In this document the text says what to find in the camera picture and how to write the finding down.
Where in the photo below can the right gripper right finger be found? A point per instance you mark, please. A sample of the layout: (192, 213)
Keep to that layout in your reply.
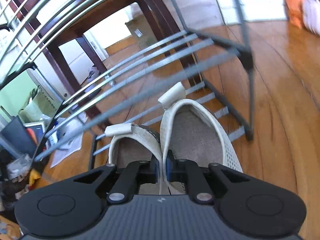
(191, 176)

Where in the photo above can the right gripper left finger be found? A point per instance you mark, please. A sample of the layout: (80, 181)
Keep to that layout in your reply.
(130, 178)

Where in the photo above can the white mesh sneaker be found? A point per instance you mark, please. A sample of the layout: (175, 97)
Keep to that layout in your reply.
(191, 132)
(131, 142)

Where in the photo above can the white papers on floor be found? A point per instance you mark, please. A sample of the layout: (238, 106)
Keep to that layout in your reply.
(65, 150)

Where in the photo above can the yellow rubber chicken toy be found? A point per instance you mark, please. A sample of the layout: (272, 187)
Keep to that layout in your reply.
(33, 177)

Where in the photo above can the metal shoe rack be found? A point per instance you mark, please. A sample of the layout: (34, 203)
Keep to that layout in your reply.
(173, 48)

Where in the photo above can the black folder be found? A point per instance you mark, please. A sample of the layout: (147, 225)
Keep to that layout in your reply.
(17, 135)

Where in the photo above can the dark wooden table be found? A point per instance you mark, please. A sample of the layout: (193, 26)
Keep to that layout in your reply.
(103, 23)

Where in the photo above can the orange and white bag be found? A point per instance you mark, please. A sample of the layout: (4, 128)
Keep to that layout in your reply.
(304, 14)

